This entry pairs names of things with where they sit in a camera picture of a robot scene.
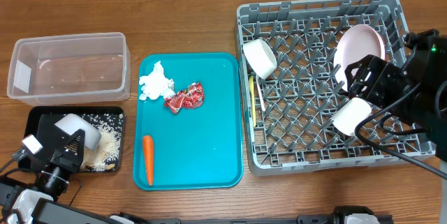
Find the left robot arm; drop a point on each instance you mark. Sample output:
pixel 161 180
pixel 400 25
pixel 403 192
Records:
pixel 37 202

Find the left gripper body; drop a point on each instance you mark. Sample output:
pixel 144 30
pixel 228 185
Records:
pixel 60 162

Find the white cup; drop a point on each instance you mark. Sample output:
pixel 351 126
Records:
pixel 350 115

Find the green bowl with nuts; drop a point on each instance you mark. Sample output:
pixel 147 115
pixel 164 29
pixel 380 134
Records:
pixel 260 57

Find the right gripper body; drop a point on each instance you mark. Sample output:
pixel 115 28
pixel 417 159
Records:
pixel 384 86

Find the pile of nuts and rice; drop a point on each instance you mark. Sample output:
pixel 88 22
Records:
pixel 106 157

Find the teal plastic tray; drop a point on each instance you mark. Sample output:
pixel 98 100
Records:
pixel 196 148

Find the clear plastic bin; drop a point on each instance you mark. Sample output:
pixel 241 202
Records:
pixel 70 69

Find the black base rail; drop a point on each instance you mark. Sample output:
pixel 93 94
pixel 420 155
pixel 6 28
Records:
pixel 340 215

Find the grey dishwasher rack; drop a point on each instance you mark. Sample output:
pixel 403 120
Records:
pixel 295 133

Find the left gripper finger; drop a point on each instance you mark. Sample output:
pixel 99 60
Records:
pixel 73 150
pixel 49 135

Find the yellow plastic spoon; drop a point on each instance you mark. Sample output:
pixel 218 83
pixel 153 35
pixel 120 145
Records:
pixel 253 102

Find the white napkin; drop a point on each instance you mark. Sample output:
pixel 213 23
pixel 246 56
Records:
pixel 156 84

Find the grey bowl with rice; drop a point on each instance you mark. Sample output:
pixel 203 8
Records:
pixel 72 123

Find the black plastic tray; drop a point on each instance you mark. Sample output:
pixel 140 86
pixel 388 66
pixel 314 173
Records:
pixel 37 112

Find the pink round plate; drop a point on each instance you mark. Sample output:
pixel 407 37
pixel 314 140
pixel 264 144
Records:
pixel 356 43

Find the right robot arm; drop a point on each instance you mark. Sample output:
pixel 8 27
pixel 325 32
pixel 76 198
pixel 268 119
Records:
pixel 414 92

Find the red snack wrapper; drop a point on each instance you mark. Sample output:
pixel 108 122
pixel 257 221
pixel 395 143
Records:
pixel 190 98

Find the orange carrot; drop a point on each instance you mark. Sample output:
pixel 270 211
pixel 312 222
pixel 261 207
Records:
pixel 148 152

